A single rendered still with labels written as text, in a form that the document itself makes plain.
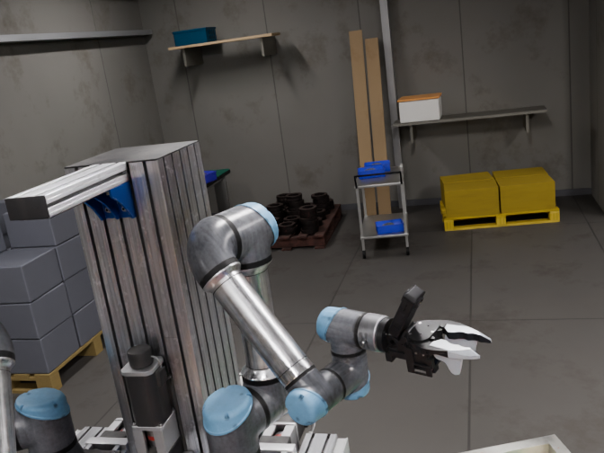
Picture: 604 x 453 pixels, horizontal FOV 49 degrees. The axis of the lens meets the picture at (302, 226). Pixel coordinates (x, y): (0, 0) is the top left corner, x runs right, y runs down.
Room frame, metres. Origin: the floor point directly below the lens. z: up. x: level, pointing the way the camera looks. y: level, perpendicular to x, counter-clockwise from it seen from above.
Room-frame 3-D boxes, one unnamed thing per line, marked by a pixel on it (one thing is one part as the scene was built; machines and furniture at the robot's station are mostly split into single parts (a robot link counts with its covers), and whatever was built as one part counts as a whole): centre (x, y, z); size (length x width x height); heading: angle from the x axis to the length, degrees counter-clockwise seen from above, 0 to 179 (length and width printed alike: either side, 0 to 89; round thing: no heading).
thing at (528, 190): (7.32, -2.26, 0.23); 1.31 x 0.94 x 0.45; 74
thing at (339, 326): (1.27, -0.06, 1.65); 0.11 x 0.08 x 0.09; 50
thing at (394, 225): (6.79, -0.88, 0.45); 0.98 x 0.56 x 0.91; 165
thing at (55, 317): (5.15, 2.21, 0.64); 1.29 x 0.86 x 1.28; 164
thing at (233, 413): (1.35, 0.22, 1.42); 0.13 x 0.12 x 0.14; 140
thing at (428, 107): (7.83, -1.59, 1.30); 0.50 x 0.42 x 0.27; 74
